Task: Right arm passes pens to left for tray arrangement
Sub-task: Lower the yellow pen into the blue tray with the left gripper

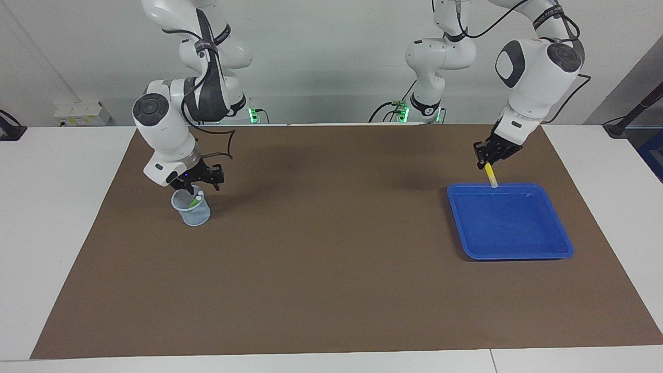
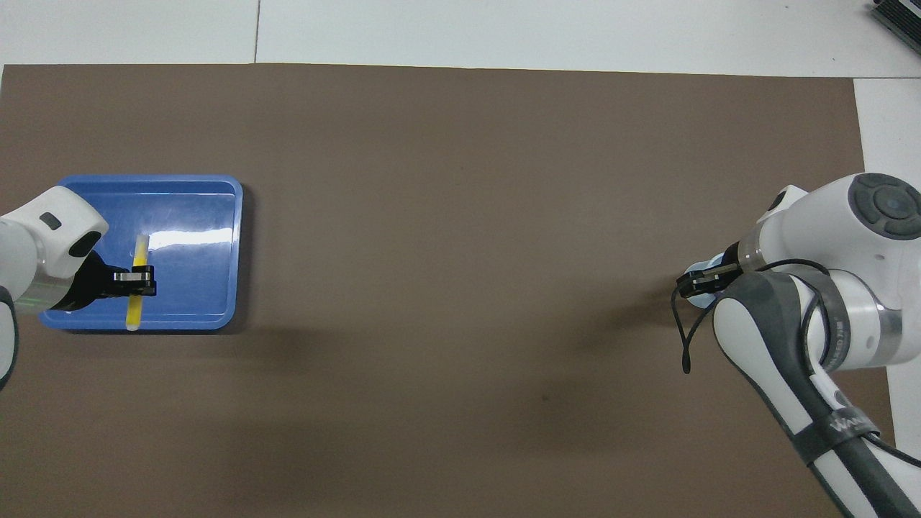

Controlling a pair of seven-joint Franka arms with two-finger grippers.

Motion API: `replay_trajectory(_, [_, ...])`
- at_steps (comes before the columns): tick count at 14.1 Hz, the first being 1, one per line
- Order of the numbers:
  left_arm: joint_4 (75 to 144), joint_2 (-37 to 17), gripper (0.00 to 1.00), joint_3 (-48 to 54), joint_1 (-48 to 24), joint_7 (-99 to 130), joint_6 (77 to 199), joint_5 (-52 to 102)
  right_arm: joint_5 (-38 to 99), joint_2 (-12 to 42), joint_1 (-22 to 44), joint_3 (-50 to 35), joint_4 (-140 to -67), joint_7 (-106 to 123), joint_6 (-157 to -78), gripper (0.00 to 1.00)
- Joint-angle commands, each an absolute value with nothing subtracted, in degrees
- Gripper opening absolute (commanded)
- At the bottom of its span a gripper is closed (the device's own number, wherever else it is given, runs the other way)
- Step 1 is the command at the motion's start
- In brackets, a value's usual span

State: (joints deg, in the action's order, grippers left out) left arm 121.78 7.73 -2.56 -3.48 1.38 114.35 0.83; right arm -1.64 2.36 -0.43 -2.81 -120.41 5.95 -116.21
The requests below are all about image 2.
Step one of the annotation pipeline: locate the yellow marker pen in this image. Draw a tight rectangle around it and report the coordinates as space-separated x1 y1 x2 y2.
126 234 150 332

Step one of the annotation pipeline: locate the grey ribbed device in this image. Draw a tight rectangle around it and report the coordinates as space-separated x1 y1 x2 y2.
871 0 921 40

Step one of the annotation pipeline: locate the translucent light blue cup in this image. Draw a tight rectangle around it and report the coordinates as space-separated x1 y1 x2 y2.
684 255 727 312

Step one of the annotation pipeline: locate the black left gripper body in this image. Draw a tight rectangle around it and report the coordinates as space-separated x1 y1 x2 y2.
47 252 117 312

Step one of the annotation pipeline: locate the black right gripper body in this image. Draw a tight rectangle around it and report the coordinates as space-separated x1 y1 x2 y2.
722 241 756 273

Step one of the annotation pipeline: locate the blue plastic tray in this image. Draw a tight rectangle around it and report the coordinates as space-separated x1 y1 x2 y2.
37 174 244 332

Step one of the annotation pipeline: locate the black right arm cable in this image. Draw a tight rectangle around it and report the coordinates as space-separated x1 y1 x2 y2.
671 259 835 375

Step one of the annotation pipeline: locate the brown table mat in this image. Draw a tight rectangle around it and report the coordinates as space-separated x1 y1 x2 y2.
0 63 897 518

